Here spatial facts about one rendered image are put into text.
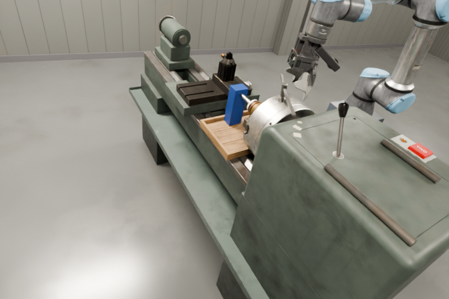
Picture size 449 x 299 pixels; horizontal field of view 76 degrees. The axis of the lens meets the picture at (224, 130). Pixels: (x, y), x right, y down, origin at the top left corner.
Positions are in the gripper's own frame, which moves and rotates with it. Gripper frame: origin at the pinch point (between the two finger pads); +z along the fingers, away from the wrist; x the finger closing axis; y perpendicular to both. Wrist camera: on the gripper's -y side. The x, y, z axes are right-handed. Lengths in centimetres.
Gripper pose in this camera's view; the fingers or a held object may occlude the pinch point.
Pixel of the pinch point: (299, 91)
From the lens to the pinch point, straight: 109.7
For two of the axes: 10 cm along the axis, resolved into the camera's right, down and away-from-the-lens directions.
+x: 0.8, 6.0, -8.0
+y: -9.7, -1.3, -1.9
